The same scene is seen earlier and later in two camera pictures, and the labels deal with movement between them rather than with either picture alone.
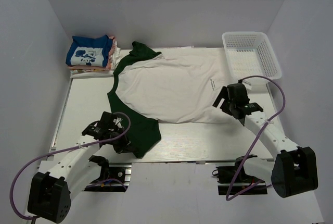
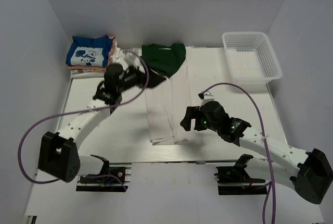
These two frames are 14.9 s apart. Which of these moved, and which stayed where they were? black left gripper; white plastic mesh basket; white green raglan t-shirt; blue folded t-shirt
Moved: black left gripper; white green raglan t-shirt
Stayed: white plastic mesh basket; blue folded t-shirt
